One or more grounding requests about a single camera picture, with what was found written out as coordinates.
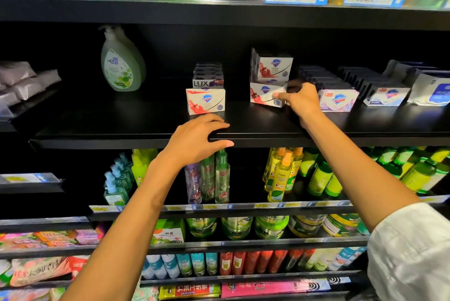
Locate stack of red-white soap boxes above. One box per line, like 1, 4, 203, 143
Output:
249, 82, 288, 109

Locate green lidded wipe tub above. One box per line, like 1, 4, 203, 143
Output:
221, 216, 255, 240
186, 216, 219, 239
255, 215, 291, 240

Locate red snack packet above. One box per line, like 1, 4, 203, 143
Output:
69, 255, 90, 278

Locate row of white upright packs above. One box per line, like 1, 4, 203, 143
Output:
383, 59, 450, 107

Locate yellow red packets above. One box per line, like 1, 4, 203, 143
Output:
158, 283, 223, 301

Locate person's right hand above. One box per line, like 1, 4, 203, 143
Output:
273, 82, 323, 124

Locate pile of white wipe packets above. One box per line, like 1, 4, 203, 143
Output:
0, 61, 63, 110

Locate row of white pink soap boxes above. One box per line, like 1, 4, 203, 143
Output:
295, 65, 360, 113

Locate pale green pump soap bottle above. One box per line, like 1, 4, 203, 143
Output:
100, 26, 147, 93

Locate white red printed soap box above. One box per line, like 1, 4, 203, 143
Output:
186, 88, 226, 117

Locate person's left hand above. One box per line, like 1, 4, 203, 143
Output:
163, 113, 236, 171

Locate long pink packet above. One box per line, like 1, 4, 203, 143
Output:
221, 278, 332, 299

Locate row of white red soap boxes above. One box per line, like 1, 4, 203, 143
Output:
251, 48, 294, 87

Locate green white box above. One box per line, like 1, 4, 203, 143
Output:
152, 218, 187, 246

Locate row of white blue soap boxes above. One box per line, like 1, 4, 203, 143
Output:
341, 66, 411, 108

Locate person's right forearm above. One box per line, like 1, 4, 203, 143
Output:
302, 110, 423, 232

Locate black store shelf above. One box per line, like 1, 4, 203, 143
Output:
0, 0, 450, 301
0, 86, 96, 294

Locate person's left forearm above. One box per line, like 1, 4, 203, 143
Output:
60, 156, 186, 301

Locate row of purple soap boxes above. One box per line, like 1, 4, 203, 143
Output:
193, 63, 225, 90

